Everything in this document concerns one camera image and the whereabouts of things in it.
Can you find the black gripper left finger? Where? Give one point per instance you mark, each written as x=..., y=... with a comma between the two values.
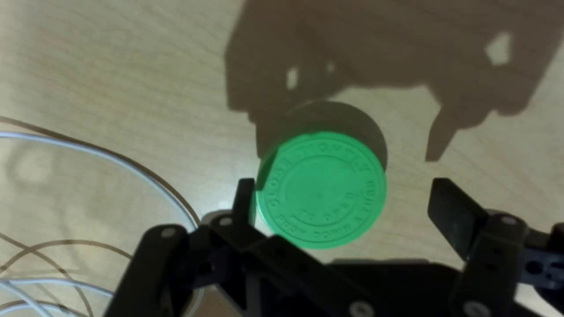
x=235, y=270

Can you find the green bottle lid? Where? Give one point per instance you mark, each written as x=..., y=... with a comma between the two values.
x=323, y=195

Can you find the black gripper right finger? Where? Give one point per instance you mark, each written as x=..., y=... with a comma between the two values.
x=487, y=258

